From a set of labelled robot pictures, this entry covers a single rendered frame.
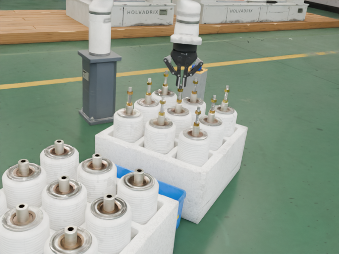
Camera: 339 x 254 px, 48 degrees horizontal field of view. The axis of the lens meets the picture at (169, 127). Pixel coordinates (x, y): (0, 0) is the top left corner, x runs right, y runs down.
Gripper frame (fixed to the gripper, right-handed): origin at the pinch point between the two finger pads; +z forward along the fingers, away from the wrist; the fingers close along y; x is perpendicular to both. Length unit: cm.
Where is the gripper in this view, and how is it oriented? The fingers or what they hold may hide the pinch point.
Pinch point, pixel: (181, 82)
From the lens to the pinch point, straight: 124.7
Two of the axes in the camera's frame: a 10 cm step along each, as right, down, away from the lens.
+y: -10.0, -0.9, 0.0
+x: -0.4, 4.3, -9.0
